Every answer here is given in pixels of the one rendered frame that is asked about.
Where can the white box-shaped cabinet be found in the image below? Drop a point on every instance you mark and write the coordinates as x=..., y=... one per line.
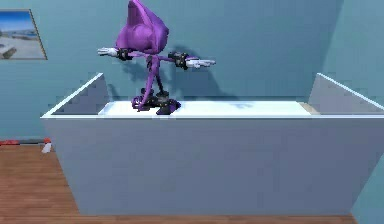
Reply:
x=213, y=163

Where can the purple figurine with white gloves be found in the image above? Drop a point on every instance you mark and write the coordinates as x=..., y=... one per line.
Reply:
x=144, y=36

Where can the small white bottle red cap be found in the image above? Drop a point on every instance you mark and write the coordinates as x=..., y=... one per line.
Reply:
x=46, y=147

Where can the red and grey bat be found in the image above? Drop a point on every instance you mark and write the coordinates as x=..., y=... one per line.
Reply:
x=13, y=142

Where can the framed beach picture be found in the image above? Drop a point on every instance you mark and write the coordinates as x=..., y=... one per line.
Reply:
x=18, y=35

